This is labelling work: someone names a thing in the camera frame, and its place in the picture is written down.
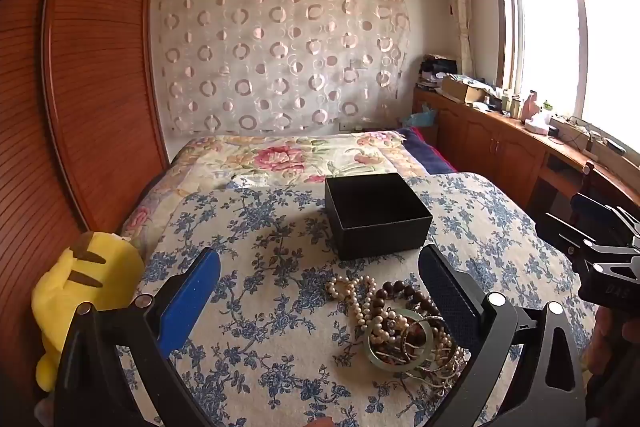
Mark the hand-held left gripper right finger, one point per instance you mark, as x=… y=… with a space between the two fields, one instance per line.
x=450 y=294

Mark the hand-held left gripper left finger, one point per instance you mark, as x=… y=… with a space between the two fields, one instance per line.
x=192 y=299

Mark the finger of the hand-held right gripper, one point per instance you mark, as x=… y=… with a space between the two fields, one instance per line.
x=592 y=206
x=565 y=232

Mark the silver bangle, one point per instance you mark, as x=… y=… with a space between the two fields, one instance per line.
x=431 y=379

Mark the grey-green jade bangle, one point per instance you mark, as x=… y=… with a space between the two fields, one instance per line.
x=380 y=359

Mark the black cardboard box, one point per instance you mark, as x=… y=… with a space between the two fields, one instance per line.
x=372 y=219

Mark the dark wooden chair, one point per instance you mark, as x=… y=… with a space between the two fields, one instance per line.
x=587 y=172

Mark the small black device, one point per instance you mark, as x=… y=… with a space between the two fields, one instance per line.
x=616 y=147

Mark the white power strip box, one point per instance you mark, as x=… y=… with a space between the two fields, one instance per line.
x=570 y=132

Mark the blue floral bedspread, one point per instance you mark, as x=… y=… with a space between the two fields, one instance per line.
x=270 y=267

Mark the tissue box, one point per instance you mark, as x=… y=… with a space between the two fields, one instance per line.
x=537 y=127

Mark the yellow plush toy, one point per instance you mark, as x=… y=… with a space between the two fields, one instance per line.
x=85 y=287

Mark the wooden cabinet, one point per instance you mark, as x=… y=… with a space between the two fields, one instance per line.
x=490 y=147

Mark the pink figurine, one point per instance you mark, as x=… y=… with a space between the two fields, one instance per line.
x=531 y=106

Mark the group of small bottles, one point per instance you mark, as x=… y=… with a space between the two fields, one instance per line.
x=512 y=104

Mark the navy blue blanket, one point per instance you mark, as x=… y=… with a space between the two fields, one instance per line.
x=425 y=152

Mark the pink floral blanket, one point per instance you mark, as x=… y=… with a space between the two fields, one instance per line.
x=240 y=159

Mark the window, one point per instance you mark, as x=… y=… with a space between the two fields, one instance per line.
x=560 y=42

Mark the open cardboard box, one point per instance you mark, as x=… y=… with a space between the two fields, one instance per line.
x=462 y=91

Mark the teal plastic bag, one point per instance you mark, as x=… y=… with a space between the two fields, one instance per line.
x=419 y=117

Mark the pile of books and clutter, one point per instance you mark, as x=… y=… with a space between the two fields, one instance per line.
x=439 y=72

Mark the circle-patterned wall cloth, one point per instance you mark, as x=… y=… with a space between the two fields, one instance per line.
x=280 y=57

